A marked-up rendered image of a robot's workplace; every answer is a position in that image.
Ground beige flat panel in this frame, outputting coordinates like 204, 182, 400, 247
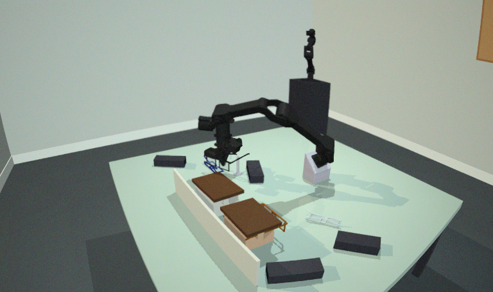
173, 169, 260, 286

